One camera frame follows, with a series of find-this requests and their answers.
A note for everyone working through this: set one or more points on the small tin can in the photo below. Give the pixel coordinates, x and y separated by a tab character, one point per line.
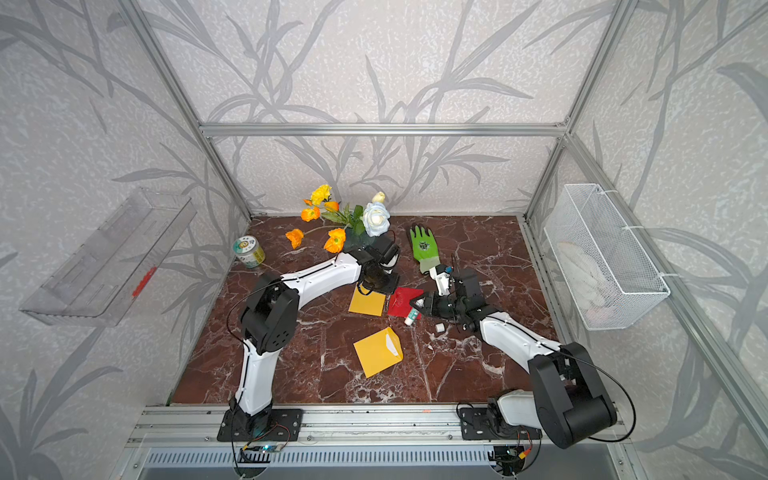
248	251

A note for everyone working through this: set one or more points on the yellow envelope front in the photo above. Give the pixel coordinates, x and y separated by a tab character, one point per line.
379	351

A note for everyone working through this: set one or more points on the blue glass vase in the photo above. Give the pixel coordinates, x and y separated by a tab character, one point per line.
355	240

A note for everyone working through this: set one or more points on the yellow envelope near vase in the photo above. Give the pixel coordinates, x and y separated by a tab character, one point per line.
367	302

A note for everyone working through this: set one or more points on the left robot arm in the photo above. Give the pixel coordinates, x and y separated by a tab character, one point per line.
269	318

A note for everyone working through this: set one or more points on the green white glue stick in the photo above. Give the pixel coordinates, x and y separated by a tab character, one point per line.
411	317

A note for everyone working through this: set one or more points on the green work glove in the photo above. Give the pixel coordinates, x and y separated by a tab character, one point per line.
424	248

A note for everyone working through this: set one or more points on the red envelope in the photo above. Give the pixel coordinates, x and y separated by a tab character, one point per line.
399	301

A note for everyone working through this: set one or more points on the white cloth in basket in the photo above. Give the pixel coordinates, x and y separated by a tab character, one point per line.
588	284

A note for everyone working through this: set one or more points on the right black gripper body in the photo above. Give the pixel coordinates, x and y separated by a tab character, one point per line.
444	307

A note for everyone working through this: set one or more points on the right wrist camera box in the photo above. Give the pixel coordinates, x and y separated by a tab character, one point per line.
441	274

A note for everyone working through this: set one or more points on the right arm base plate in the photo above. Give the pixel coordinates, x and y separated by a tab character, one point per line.
487	423

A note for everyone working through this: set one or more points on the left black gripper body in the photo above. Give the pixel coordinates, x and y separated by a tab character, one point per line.
383	282

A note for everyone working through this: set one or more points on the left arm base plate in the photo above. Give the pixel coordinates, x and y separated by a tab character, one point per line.
281	425

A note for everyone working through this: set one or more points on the artificial flower bouquet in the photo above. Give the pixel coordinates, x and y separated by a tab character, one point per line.
373	217

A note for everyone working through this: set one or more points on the white wire basket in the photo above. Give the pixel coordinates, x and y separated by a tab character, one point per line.
585	216

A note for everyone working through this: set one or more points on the aluminium front rail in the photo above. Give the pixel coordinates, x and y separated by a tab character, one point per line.
323	425

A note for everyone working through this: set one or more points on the clear plastic wall shelf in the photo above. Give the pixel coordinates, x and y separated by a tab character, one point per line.
98	284

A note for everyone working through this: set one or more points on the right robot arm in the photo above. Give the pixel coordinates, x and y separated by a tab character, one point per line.
569	400

